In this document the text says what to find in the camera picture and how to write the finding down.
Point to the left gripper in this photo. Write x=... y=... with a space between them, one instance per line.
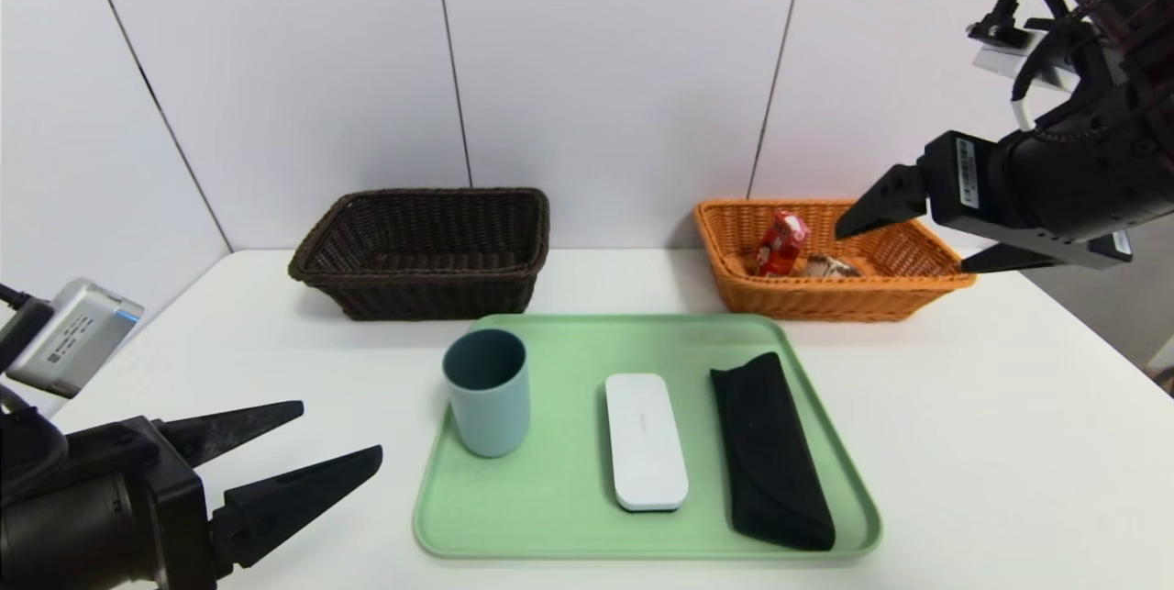
x=172 y=482

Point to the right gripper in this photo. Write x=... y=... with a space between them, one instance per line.
x=965 y=175

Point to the chocolate blueberry cake slice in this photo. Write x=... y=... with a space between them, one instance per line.
x=830 y=267

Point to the small red juice carton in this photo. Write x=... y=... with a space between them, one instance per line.
x=784 y=241

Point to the blue-grey plastic cup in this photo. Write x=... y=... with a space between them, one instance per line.
x=491 y=416

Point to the white whiteboard eraser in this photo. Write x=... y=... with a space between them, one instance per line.
x=647 y=443

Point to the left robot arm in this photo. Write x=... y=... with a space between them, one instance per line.
x=73 y=535

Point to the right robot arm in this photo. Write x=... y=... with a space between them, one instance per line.
x=1101 y=168

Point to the orange wicker basket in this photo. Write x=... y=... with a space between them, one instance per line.
x=825 y=301

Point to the dark brown wicker basket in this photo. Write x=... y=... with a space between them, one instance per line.
x=431 y=296

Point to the black glasses pouch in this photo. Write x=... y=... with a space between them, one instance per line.
x=769 y=452

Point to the light green plastic tray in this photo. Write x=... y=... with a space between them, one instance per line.
x=550 y=498

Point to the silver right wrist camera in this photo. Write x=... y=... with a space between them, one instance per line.
x=1000 y=62

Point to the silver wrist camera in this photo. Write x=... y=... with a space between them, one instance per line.
x=1000 y=62
x=78 y=338

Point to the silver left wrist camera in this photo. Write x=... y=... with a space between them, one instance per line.
x=78 y=338

